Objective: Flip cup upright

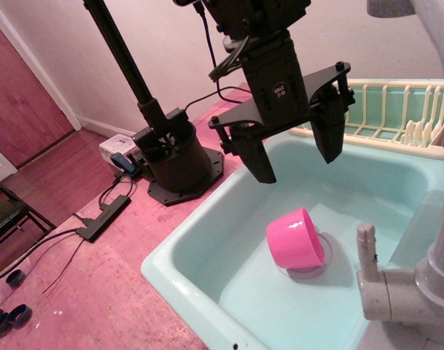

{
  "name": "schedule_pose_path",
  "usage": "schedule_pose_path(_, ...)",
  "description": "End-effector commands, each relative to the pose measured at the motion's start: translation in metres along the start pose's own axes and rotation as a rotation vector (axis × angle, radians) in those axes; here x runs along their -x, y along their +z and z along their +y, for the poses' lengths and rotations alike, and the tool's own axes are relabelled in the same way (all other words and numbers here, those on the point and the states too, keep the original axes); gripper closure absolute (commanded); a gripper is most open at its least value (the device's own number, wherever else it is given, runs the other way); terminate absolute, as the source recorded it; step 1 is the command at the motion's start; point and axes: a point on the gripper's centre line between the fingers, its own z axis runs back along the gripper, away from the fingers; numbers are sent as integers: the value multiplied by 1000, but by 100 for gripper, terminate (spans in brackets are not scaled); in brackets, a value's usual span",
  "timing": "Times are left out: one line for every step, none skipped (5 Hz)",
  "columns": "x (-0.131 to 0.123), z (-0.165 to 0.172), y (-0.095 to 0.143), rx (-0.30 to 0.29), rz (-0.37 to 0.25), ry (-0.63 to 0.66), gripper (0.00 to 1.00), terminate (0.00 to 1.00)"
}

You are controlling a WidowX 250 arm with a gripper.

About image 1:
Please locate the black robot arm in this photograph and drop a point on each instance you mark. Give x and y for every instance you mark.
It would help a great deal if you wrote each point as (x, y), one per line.
(226, 36)

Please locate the black usb hub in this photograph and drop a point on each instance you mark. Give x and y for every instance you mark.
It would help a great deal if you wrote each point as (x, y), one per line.
(92, 231)

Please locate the cream dish drying rack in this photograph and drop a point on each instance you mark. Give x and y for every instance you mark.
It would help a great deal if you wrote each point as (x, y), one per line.
(404, 116)

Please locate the white cardboard box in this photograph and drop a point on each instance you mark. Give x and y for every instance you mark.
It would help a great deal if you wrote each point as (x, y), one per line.
(118, 143)

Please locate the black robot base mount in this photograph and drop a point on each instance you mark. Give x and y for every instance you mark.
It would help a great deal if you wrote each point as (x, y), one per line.
(180, 168)

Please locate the white toy faucet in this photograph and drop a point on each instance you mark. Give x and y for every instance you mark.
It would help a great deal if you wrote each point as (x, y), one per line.
(404, 304)

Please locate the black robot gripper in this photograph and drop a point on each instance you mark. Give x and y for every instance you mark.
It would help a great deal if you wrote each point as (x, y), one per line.
(282, 98)

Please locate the black folding chair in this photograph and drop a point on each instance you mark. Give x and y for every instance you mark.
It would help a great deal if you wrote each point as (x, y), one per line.
(14, 212)

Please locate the pink plastic cup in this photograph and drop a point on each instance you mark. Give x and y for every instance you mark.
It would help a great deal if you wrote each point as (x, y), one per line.
(293, 241)

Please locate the red wooden door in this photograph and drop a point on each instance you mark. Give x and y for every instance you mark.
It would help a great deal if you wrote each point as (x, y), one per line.
(30, 121)

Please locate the blue clamp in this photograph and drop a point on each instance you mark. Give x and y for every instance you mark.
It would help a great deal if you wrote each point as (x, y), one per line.
(125, 165)

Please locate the turquoise toy sink basin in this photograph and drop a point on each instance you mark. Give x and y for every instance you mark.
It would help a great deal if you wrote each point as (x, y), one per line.
(215, 270)

